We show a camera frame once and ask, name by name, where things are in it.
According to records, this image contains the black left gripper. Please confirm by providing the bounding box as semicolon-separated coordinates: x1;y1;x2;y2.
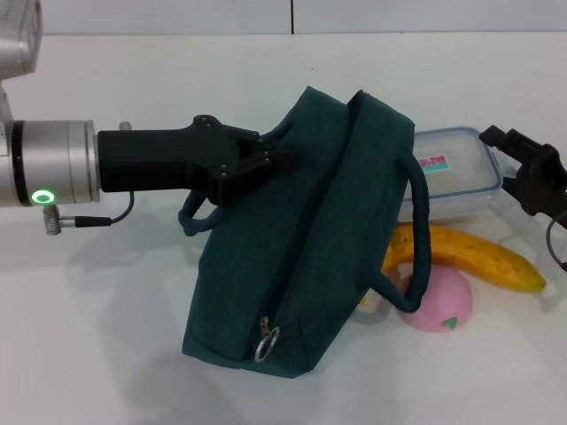
97;114;299;207

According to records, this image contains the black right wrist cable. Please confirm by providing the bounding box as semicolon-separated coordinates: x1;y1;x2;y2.
545;216;567;272

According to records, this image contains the clear container with blue lid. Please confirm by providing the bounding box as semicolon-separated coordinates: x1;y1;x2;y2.
398;127;504;225

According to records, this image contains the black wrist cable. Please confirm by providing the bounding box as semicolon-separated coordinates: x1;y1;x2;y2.
545;216;567;272
43;189;136;235

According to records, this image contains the pink toy peach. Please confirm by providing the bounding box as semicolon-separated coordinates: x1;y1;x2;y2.
398;267;474;333

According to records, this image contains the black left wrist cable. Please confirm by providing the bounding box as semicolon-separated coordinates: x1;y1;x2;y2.
43;189;136;235

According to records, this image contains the yellow banana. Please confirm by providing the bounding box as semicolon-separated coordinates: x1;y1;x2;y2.
361;223;548;305

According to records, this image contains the dark teal fabric bag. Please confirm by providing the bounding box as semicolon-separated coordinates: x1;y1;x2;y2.
178;85;431;380

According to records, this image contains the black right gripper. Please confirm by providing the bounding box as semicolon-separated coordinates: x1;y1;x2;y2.
479;126;567;217

